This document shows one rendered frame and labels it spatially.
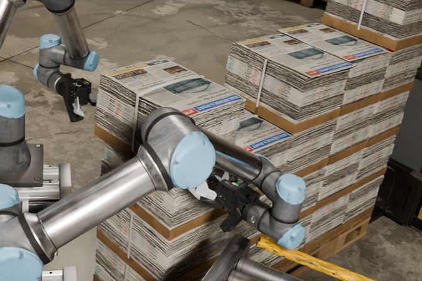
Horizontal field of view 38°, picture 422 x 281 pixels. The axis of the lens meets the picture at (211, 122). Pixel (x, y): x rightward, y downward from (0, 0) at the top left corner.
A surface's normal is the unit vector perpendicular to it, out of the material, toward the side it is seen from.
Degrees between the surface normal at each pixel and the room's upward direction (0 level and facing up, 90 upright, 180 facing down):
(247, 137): 1
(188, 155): 87
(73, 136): 0
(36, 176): 0
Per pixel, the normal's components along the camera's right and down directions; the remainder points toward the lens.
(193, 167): 0.58, 0.40
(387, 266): 0.14, -0.88
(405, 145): -0.71, 0.22
